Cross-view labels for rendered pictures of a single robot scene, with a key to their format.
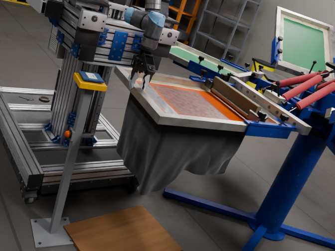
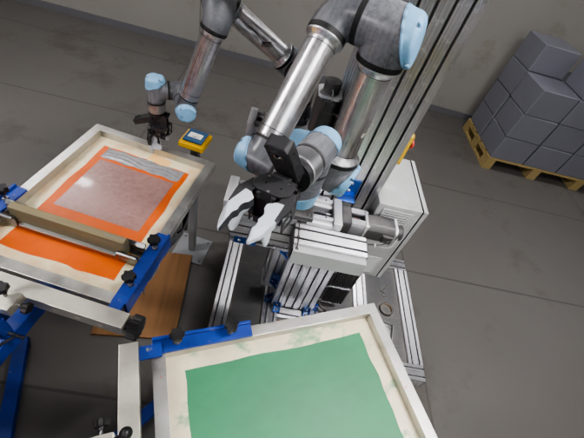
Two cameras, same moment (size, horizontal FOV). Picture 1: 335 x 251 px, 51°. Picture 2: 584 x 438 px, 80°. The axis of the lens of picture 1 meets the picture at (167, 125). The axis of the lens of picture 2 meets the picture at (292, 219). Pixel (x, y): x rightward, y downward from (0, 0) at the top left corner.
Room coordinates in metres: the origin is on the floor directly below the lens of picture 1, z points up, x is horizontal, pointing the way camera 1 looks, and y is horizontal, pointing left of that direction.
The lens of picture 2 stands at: (2.82, -0.43, 2.08)
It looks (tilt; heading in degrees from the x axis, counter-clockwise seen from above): 46 degrees down; 123
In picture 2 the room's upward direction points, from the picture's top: 19 degrees clockwise
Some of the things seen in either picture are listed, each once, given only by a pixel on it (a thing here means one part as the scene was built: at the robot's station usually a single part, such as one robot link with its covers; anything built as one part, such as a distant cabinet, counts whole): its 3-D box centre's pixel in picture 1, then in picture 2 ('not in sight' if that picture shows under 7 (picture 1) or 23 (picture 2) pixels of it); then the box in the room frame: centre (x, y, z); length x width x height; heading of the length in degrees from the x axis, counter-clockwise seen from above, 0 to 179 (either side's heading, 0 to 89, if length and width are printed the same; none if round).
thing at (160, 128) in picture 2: (143, 59); (159, 122); (1.58, 0.21, 1.12); 0.09 x 0.08 x 0.12; 34
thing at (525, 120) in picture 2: not in sight; (554, 115); (2.51, 4.59, 0.64); 1.29 x 0.86 x 1.28; 43
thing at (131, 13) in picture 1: (139, 18); (182, 93); (1.63, 0.29, 1.28); 0.11 x 0.11 x 0.08; 66
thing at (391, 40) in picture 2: not in sight; (356, 113); (2.40, 0.35, 1.63); 0.15 x 0.12 x 0.55; 19
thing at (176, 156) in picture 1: (196, 158); not in sight; (1.57, -0.19, 0.74); 0.46 x 0.04 x 0.42; 124
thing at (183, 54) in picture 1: (216, 56); (255, 423); (2.76, -0.18, 1.05); 1.08 x 0.61 x 0.23; 64
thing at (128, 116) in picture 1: (138, 135); not in sight; (1.60, 0.12, 0.74); 0.45 x 0.03 x 0.43; 34
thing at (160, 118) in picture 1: (200, 100); (108, 200); (1.77, -0.12, 0.97); 0.79 x 0.58 x 0.04; 124
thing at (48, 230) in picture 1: (70, 163); (193, 202); (1.55, 0.41, 0.48); 0.22 x 0.22 x 0.96; 34
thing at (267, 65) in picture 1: (258, 78); not in sight; (6.51, -1.30, 0.32); 0.42 x 0.41 x 0.65; 43
